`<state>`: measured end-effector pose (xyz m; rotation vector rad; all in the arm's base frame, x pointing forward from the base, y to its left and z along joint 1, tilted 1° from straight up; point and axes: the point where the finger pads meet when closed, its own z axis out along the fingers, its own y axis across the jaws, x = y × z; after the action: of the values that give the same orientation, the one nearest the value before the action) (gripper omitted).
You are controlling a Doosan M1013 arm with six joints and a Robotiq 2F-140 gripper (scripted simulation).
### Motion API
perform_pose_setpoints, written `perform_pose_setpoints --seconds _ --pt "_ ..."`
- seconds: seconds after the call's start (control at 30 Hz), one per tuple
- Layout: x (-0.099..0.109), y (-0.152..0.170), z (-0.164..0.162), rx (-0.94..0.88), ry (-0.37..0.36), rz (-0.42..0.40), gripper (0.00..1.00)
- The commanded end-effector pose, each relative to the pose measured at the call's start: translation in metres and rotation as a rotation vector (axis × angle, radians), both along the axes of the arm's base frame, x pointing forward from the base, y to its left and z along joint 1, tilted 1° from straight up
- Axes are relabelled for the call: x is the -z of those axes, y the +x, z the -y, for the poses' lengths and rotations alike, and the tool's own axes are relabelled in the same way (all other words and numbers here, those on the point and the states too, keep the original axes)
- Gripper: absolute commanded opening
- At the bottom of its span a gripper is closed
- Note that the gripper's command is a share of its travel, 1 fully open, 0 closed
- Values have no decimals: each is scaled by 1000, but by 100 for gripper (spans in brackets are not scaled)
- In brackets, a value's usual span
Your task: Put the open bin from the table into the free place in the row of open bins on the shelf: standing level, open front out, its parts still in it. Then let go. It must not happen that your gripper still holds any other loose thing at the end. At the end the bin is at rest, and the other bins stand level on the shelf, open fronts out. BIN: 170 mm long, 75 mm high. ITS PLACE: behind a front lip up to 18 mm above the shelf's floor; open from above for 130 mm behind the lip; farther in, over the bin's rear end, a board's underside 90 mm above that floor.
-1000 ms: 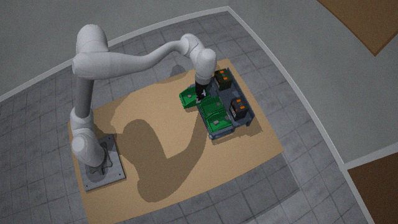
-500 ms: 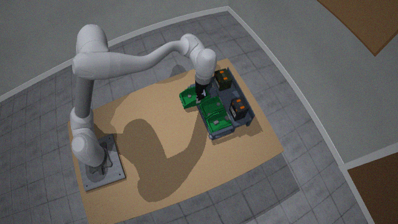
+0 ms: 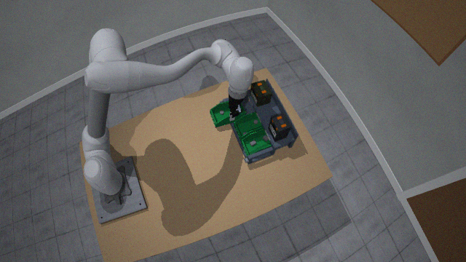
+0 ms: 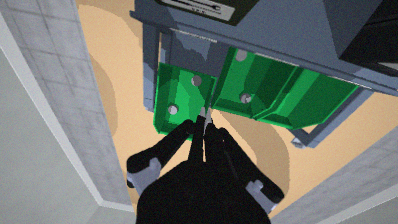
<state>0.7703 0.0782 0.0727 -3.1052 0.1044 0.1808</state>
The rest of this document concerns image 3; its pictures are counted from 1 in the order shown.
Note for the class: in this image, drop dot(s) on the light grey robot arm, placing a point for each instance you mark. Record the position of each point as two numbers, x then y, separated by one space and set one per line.
110 71

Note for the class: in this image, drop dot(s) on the dark blue metal shelf rack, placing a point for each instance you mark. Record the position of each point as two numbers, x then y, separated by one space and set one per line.
266 111

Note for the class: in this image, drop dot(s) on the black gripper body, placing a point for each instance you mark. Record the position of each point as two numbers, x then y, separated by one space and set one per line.
236 101

